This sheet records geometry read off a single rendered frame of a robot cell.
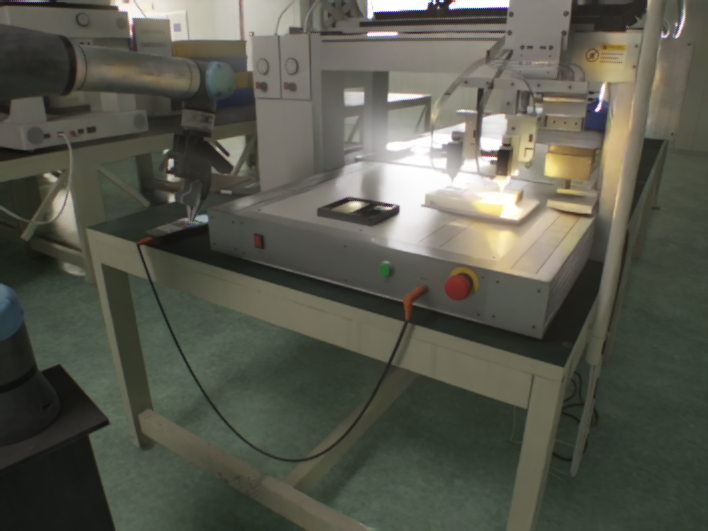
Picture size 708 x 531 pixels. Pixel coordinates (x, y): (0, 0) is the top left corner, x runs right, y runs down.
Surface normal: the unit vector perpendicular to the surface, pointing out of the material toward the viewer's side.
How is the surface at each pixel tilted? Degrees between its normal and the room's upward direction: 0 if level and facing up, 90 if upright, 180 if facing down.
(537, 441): 90
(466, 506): 0
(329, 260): 90
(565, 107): 90
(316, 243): 90
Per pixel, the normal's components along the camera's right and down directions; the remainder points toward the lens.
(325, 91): 0.84, 0.21
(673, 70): -0.54, 0.32
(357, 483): 0.00, -0.93
